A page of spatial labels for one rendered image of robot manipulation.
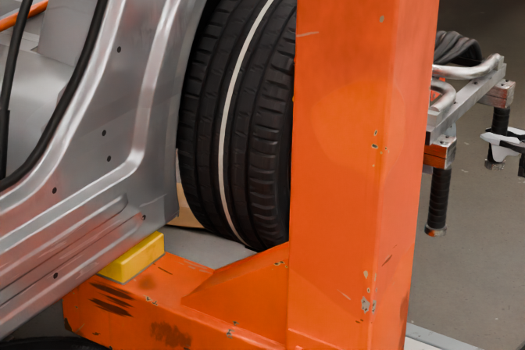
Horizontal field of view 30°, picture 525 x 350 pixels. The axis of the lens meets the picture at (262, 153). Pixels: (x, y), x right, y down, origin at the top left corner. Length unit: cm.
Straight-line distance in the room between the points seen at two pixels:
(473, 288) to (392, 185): 171
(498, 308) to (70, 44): 167
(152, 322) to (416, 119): 67
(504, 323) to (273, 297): 145
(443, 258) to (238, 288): 165
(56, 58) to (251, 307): 65
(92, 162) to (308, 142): 44
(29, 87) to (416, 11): 82
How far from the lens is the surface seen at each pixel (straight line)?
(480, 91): 208
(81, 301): 200
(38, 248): 167
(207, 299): 180
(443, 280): 321
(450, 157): 189
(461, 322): 303
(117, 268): 190
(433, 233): 196
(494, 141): 220
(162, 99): 184
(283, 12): 196
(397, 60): 140
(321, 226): 155
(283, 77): 188
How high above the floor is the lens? 175
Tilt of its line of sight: 26 degrees down
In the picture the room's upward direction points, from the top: 1 degrees clockwise
